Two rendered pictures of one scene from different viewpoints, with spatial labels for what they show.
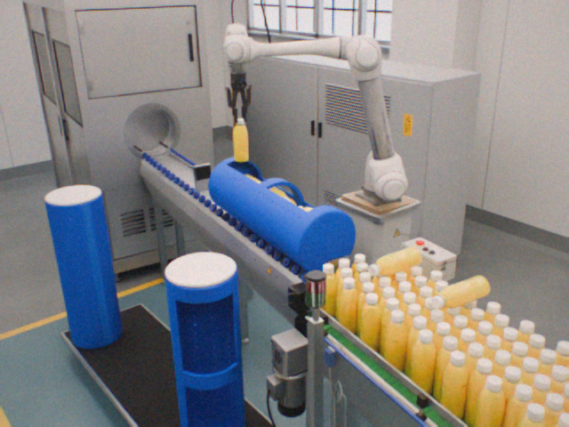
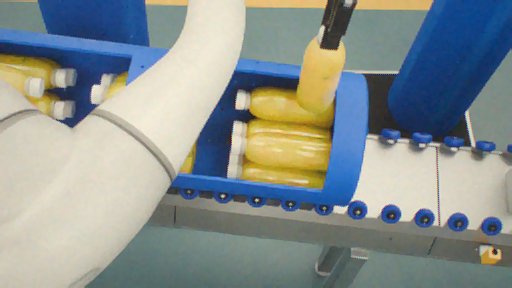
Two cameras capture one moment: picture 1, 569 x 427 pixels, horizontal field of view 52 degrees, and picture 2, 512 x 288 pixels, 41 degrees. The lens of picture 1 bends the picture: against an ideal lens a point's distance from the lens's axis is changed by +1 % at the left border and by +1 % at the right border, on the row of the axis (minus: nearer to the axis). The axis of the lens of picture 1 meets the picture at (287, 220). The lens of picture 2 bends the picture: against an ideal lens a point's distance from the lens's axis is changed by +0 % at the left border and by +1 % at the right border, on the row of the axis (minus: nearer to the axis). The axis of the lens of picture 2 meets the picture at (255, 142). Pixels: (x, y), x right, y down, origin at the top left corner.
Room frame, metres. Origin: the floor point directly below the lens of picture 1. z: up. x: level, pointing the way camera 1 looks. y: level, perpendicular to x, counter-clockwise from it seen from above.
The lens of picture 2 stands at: (3.01, -0.45, 2.35)
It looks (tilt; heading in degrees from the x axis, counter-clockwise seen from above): 62 degrees down; 117
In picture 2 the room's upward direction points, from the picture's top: 10 degrees clockwise
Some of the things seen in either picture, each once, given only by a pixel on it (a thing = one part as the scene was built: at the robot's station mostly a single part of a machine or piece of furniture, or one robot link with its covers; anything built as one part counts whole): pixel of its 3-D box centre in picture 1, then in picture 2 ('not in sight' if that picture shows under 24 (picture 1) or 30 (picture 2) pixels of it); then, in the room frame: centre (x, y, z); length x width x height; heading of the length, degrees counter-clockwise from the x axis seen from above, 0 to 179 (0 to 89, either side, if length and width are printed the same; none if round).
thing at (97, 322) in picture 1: (86, 269); (464, 37); (2.89, 1.13, 0.59); 0.28 x 0.28 x 0.88
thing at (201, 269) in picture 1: (201, 269); not in sight; (2.03, 0.35, 1.03); 0.28 x 0.28 x 0.01
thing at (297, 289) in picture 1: (300, 299); not in sight; (1.93, -0.05, 0.95); 0.10 x 0.07 x 0.10; 121
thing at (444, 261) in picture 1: (428, 260); not in sight; (2.04, -0.55, 1.05); 0.20 x 0.10 x 0.10; 31
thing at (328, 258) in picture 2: not in sight; (339, 239); (2.93, 0.40, 0.31); 0.06 x 0.06 x 0.63; 31
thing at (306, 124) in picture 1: (340, 150); not in sight; (4.67, -0.44, 0.72); 2.15 x 0.54 x 1.45; 38
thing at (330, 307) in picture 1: (327, 292); not in sight; (1.90, -0.15, 1.00); 0.07 x 0.07 x 0.19
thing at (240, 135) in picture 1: (240, 141); (321, 70); (2.77, 0.22, 1.34); 0.07 x 0.07 x 0.19
